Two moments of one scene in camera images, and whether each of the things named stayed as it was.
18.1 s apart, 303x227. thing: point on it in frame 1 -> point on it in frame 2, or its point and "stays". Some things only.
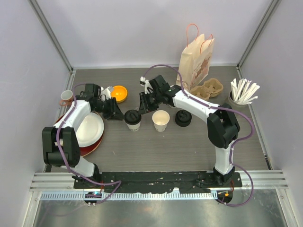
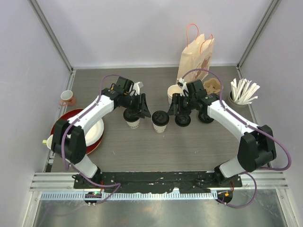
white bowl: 90,130 stays
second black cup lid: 183,118 stays
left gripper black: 118,115 -> 141,109
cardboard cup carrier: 209,89 stays
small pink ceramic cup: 67,98 stays
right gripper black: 144,107 -> 173,110
